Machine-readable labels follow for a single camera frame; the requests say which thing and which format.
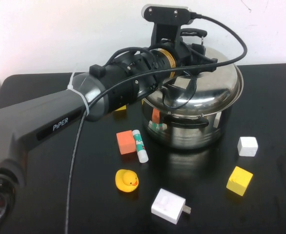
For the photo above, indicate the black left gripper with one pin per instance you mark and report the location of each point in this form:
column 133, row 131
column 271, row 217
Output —
column 183, row 54

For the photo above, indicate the stainless steel lid black knob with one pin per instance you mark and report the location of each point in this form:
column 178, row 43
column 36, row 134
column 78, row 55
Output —
column 213, row 90

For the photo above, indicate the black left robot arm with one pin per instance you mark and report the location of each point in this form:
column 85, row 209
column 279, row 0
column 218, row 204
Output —
column 35, row 117

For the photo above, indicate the yellow foam cube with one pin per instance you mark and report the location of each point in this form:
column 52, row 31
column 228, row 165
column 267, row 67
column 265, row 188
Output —
column 121, row 108
column 239, row 181

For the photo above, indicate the white foam cube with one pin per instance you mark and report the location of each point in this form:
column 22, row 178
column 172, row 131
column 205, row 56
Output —
column 247, row 146

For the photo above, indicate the white glue stick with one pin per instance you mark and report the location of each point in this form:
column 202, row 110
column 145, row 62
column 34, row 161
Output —
column 140, row 146

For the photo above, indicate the orange foam cube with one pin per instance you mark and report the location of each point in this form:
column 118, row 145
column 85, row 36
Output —
column 126, row 142

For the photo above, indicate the white zip tie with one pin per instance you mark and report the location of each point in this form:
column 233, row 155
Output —
column 83, row 97

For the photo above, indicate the yellow rubber duck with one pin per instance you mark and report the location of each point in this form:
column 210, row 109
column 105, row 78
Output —
column 126, row 181

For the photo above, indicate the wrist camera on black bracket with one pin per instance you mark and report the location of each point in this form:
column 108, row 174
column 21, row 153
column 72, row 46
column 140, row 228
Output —
column 167, row 13

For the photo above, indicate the white wall charger plug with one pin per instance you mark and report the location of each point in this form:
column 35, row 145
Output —
column 167, row 205

